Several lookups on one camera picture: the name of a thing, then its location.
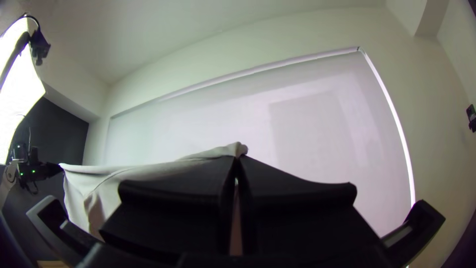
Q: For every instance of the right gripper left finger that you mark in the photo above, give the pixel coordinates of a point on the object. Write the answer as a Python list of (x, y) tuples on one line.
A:
[(178, 208)]

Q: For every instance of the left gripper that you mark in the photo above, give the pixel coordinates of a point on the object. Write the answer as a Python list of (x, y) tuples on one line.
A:
[(48, 169)]

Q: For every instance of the black camera pole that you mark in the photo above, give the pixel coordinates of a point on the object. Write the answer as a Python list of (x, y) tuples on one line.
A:
[(16, 52)]

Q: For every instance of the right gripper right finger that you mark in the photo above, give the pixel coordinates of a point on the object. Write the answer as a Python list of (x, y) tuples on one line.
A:
[(297, 212)]

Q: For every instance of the black overhead camera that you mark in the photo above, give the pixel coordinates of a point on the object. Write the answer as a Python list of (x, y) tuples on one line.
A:
[(39, 46)]

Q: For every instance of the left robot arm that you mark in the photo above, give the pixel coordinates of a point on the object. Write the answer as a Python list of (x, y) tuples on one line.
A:
[(22, 167)]

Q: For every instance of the light grey t-shirt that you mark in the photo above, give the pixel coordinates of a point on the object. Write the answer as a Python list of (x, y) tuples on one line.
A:
[(93, 186)]

